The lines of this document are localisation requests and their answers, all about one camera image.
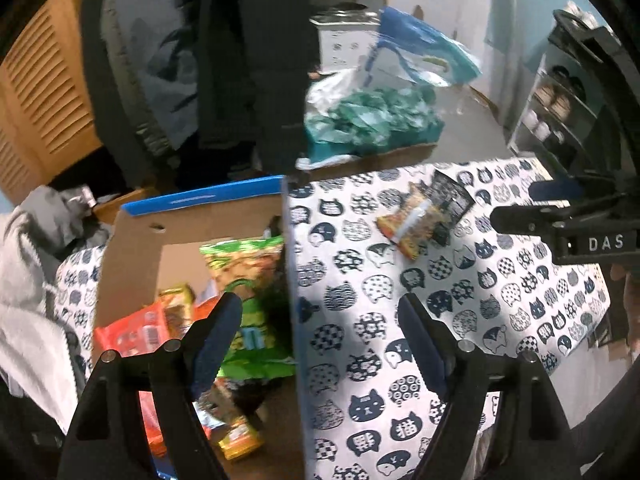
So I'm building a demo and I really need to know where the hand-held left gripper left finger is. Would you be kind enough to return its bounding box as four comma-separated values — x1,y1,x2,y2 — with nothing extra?
57,292,243,480

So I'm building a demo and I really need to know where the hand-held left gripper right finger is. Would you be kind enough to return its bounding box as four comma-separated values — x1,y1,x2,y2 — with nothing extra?
397,292,583,480

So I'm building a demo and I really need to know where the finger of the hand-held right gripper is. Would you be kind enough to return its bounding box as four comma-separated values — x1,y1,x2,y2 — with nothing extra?
528,10,640,203
490,205,568,238

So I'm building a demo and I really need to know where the small yellow red packet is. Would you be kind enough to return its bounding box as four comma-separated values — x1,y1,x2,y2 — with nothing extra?
157,282,197,331

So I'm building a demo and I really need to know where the silver foil snack packet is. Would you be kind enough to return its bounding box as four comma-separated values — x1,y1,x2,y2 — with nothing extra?
195,380,238,431

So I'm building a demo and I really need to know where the large black yellow-label snack packet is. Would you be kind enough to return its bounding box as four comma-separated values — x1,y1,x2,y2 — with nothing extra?
230,376,287,428

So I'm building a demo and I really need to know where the black white-print snack packet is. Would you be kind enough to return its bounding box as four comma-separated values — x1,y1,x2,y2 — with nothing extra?
429,170,476,247

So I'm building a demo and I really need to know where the green peanut snack packet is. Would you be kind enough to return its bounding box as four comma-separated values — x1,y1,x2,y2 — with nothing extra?
200,235,298,378

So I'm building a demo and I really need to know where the red snack packet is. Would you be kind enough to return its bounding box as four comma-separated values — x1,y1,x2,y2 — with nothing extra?
92,305,196,358

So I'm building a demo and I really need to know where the golden snack packet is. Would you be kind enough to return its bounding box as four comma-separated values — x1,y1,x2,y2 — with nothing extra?
217,414,266,462

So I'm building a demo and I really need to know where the orange silver snack packet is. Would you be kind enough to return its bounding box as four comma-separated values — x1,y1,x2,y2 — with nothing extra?
135,390,171,458

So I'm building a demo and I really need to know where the orange yellow cracker packet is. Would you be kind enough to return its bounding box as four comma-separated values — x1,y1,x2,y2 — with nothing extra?
375,182,451,261

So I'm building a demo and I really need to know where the blue cardboard box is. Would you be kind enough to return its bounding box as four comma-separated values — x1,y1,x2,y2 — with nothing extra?
92,175,313,480

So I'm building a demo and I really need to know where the person's right hand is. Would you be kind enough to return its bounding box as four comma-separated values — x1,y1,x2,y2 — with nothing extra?
607,265,640,346

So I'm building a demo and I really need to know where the white shoe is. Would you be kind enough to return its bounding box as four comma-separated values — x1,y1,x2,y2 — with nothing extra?
522,110,552,142

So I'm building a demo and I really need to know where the grey shoe rack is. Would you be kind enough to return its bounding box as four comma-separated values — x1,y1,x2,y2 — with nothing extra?
507,25,603,173

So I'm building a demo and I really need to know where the tan shoe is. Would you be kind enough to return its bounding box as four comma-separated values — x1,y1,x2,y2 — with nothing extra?
534,82,575,117

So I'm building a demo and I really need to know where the cat print tablecloth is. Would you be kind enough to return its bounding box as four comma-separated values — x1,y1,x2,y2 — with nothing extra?
52,157,613,480

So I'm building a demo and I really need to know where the teal plastic bag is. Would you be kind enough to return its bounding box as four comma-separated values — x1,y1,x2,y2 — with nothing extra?
304,85,445,160

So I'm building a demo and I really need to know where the blue clear plastic bag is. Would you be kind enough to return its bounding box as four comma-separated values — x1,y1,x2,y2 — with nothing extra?
365,7,483,87

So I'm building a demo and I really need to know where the grey cloth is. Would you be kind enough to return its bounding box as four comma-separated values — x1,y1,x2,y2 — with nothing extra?
0,185,117,433

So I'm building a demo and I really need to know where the white patterned box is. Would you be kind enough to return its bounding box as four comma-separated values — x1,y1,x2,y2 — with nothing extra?
311,7,385,75

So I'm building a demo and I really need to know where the black hanging jacket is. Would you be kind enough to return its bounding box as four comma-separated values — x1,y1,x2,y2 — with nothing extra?
192,0,322,186

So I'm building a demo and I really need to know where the wooden louvre cabinet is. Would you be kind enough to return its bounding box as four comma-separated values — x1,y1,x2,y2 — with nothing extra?
0,0,161,223

